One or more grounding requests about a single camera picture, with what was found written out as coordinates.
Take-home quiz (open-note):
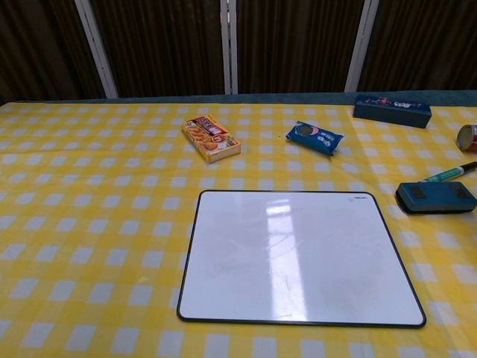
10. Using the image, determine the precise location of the blue whiteboard eraser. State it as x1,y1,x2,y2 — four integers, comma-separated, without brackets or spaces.
395,181,477,215

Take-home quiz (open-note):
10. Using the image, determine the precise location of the green marker pen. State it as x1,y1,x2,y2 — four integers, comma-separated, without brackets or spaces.
419,160,477,183

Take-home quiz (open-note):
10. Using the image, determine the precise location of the orange yellow snack box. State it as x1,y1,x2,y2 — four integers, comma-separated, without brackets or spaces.
181,113,241,164

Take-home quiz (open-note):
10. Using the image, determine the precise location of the blue cookie packet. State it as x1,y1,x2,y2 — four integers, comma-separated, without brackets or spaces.
285,120,345,158

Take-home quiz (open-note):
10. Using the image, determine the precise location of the yellow white checkered tablecloth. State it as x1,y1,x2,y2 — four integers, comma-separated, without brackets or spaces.
0,101,477,358

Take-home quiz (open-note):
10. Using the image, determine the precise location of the dark blue long box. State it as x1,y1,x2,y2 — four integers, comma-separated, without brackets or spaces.
353,94,432,130

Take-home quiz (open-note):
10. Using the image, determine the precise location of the red soda can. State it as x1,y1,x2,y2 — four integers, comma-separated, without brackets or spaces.
457,124,477,152

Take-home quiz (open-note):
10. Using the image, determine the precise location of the white whiteboard with black frame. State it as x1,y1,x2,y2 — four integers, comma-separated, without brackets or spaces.
176,189,426,328

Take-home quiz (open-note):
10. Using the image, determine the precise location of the white partition frame post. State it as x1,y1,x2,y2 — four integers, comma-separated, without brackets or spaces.
74,0,119,99
344,0,380,92
220,0,239,95

